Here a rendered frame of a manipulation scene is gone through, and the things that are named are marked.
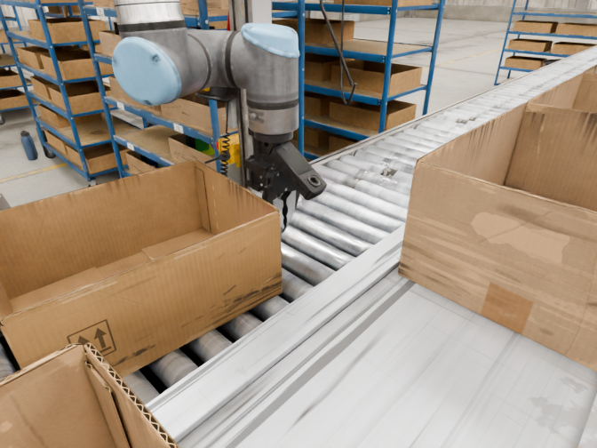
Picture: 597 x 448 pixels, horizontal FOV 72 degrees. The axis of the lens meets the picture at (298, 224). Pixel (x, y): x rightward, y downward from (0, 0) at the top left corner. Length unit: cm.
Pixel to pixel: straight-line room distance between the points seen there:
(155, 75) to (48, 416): 43
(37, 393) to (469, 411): 36
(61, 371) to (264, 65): 53
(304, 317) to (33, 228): 51
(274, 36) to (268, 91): 8
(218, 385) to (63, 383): 18
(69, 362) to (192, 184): 65
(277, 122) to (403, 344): 41
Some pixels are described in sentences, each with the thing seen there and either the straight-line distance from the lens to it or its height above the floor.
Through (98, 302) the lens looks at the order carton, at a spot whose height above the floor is 89.
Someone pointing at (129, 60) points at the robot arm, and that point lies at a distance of 63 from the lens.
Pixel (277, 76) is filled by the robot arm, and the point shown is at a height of 111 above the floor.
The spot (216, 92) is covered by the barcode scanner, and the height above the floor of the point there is 101.
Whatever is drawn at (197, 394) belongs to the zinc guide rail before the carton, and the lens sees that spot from 44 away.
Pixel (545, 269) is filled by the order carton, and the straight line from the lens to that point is 50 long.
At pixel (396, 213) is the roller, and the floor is 74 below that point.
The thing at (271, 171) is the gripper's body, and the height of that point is 94.
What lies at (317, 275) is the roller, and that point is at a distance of 80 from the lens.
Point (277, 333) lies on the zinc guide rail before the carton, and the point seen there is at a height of 89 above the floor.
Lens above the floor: 124
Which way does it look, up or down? 31 degrees down
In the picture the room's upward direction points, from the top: straight up
